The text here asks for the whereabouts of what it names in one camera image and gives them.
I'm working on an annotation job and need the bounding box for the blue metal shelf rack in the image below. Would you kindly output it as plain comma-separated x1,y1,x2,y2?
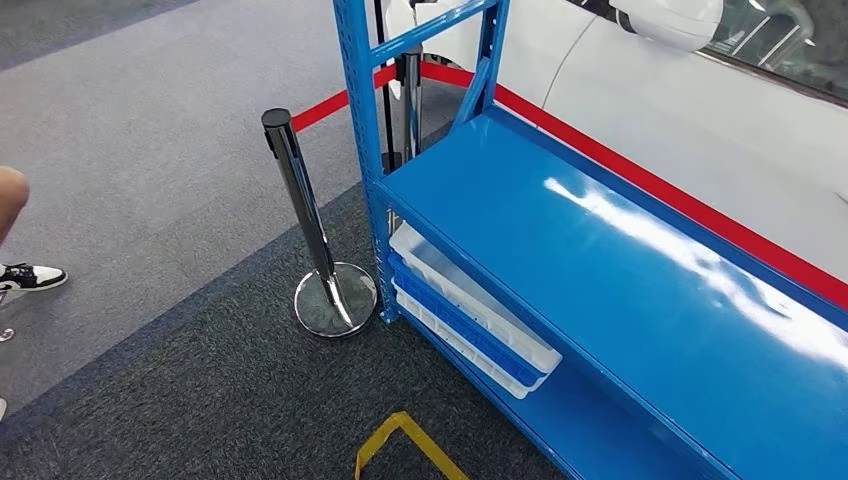
333,0,848,480

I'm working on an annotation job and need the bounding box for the white plastic bin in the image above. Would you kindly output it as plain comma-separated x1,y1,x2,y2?
392,281,531,401
389,221,563,374

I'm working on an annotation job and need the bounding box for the blue plastic bin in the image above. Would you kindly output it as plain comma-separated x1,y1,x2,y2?
387,251,548,389

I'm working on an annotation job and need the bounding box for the black barrier belt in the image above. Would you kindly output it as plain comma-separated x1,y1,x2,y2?
372,0,404,175

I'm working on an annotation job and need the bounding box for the red barrier belt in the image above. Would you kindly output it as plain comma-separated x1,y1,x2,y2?
291,60,848,311

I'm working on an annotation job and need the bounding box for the white car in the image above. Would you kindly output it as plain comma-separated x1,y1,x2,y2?
384,0,848,283

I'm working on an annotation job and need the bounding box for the seated person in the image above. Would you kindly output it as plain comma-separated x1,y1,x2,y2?
0,165,70,423

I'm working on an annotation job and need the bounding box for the chrome stanchion post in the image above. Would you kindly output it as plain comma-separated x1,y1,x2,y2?
261,107,379,339
396,44,425,164

